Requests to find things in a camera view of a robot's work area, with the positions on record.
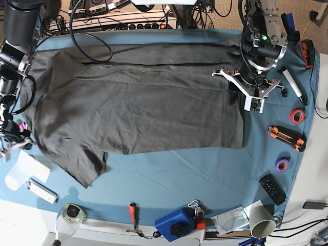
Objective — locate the grey paper cup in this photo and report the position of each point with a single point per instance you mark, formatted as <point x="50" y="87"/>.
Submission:
<point x="262" y="223"/>

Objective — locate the clear glass jar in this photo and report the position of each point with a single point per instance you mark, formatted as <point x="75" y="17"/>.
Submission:
<point x="69" y="220"/>

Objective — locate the pink tube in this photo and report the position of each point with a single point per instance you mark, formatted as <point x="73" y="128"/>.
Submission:
<point x="23" y="126"/>

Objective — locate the white marker pen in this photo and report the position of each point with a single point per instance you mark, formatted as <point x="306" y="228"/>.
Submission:
<point x="293" y="84"/>

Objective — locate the white paper sheet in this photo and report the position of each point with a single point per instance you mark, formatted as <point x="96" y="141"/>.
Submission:
<point x="25" y="167"/>

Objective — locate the white rectangular device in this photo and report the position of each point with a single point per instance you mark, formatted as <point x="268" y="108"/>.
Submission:
<point x="41" y="191"/>

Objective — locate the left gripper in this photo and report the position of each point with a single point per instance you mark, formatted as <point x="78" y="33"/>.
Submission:
<point x="248" y="82"/>

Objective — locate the dark grey T-shirt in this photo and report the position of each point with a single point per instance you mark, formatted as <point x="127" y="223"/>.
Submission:
<point x="146" y="99"/>

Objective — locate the black power strip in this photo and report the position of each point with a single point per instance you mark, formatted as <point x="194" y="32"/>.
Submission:
<point x="147" y="26"/>

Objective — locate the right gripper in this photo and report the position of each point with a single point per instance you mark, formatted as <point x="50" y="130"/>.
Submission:
<point x="15" y="137"/>

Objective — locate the red handled screwdriver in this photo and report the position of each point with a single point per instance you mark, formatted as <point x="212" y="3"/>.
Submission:
<point x="133" y="209"/>

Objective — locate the blue black clamp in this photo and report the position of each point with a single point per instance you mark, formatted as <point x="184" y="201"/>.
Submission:
<point x="293" y="35"/>

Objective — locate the black power adapter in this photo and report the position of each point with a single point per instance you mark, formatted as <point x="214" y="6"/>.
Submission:
<point x="314" y="205"/>

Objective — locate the small red cube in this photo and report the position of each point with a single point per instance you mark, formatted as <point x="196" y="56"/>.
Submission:
<point x="201" y="224"/>

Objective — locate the small black plastic clip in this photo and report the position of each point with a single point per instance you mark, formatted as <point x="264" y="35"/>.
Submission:
<point x="284" y="93"/>

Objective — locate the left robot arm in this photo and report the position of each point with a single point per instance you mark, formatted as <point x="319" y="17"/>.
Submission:
<point x="262" y="45"/>

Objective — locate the purple tape roll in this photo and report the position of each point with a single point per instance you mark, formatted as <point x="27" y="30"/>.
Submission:
<point x="281" y="164"/>

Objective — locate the red tape roll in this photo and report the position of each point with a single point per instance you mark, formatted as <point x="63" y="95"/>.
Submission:
<point x="297" y="116"/>

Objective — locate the orange black clamp tool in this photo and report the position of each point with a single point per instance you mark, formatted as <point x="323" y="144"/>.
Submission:
<point x="308" y="53"/>

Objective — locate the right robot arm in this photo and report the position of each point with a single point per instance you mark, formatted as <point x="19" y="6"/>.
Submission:
<point x="21" y="20"/>

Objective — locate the silver carabiner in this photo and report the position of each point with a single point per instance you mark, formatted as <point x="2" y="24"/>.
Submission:
<point x="194" y="204"/>

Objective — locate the printed paper sheet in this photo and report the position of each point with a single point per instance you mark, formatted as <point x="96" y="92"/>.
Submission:
<point x="233" y="220"/>

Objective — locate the black remote control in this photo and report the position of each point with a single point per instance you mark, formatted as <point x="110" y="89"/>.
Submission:
<point x="273" y="189"/>

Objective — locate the orange black utility knife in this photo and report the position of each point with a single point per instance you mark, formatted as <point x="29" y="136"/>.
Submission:
<point x="294" y="139"/>

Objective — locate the blue box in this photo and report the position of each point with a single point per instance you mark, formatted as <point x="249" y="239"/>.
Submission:
<point x="176" y="225"/>

